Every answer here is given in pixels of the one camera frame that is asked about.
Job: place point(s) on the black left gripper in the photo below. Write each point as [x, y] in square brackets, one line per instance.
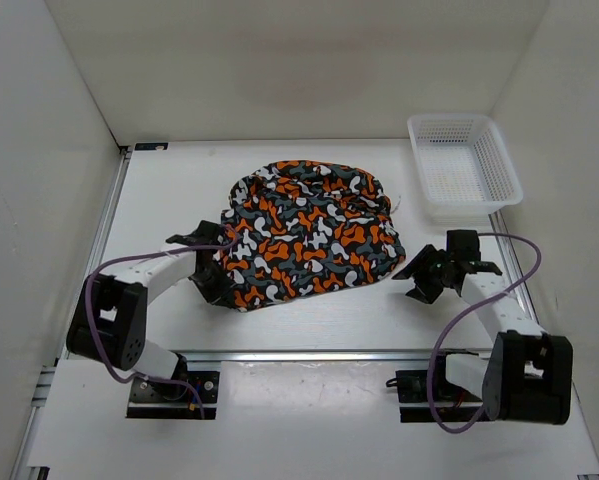
[222, 289]

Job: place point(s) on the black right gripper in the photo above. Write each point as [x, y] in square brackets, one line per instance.
[423, 290]

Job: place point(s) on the orange camouflage shorts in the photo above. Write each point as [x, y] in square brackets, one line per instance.
[303, 228]

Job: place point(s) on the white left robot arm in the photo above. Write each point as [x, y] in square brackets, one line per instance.
[109, 325]

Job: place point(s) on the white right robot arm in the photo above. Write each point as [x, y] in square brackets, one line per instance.
[528, 375]

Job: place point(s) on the white perforated plastic basket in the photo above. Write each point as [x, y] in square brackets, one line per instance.
[464, 166]

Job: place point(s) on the small blue label sticker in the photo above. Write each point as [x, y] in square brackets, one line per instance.
[151, 146]

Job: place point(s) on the aluminium frame rail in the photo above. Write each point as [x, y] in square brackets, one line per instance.
[107, 189]
[509, 250]

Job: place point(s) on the front aluminium rail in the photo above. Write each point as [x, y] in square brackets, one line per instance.
[306, 356]

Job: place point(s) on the left aluminium frame rail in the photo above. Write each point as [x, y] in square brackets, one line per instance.
[107, 189]

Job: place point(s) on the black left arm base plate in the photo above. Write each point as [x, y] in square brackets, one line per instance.
[156, 401]

